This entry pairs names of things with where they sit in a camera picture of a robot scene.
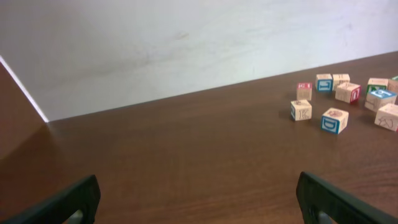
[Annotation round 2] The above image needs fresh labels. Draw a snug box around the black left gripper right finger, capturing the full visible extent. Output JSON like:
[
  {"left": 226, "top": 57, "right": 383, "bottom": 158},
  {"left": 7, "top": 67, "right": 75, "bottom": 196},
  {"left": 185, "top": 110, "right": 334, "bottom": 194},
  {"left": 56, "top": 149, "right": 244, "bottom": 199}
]
[{"left": 296, "top": 172, "right": 397, "bottom": 224}]

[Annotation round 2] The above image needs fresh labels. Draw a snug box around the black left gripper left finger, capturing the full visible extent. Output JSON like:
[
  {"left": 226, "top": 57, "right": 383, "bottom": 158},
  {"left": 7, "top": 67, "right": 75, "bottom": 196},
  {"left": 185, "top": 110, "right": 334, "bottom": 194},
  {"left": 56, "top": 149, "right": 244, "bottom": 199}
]
[{"left": 3, "top": 175, "right": 101, "bottom": 224}]

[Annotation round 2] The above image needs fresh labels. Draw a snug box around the wooden block blue D side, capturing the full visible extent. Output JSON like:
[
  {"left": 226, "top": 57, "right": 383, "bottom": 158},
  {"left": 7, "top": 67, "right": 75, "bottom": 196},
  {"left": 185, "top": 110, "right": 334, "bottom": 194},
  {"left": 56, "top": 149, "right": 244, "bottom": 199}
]
[{"left": 321, "top": 108, "right": 349, "bottom": 134}]

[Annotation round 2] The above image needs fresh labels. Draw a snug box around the wooden block blue S top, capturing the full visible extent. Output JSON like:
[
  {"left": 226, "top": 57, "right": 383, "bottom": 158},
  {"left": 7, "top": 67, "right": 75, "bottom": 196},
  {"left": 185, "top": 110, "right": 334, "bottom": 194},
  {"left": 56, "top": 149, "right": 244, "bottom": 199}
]
[{"left": 364, "top": 90, "right": 397, "bottom": 112}]

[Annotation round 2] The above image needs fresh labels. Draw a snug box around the wooden block letter K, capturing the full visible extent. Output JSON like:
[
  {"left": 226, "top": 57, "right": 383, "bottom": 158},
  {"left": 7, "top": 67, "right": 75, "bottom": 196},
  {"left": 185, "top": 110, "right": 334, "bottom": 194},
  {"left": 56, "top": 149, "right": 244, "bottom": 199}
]
[{"left": 290, "top": 100, "right": 312, "bottom": 121}]

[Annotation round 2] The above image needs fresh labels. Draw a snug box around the wooden block red top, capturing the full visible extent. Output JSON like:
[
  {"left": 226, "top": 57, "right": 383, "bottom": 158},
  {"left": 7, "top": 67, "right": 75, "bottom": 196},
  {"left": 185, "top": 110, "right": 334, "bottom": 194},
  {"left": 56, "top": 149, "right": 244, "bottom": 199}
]
[{"left": 297, "top": 83, "right": 312, "bottom": 101}]

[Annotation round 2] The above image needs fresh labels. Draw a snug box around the wooden block Y red side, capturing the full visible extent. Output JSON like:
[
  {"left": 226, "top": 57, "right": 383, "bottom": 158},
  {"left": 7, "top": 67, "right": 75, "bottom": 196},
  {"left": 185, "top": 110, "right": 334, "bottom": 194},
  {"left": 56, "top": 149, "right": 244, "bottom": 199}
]
[{"left": 335, "top": 82, "right": 361, "bottom": 104}]

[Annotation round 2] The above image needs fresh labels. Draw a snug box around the plain wooden block hourglass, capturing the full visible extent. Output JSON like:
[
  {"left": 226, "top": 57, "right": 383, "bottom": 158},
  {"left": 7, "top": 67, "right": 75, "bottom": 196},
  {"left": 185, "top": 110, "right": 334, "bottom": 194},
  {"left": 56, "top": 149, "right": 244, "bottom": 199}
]
[{"left": 332, "top": 73, "right": 350, "bottom": 91}]

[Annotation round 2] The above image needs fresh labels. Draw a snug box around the wooden block green side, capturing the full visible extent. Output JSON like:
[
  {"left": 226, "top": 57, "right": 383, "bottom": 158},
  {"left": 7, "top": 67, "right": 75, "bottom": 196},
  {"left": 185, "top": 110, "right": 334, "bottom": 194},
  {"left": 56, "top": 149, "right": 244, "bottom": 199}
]
[{"left": 366, "top": 78, "right": 389, "bottom": 93}]

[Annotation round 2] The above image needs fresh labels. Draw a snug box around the wooden block green B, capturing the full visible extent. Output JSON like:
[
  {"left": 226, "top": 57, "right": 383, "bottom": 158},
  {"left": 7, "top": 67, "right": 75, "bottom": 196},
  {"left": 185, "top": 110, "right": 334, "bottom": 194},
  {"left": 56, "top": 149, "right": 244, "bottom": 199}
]
[{"left": 387, "top": 76, "right": 398, "bottom": 94}]

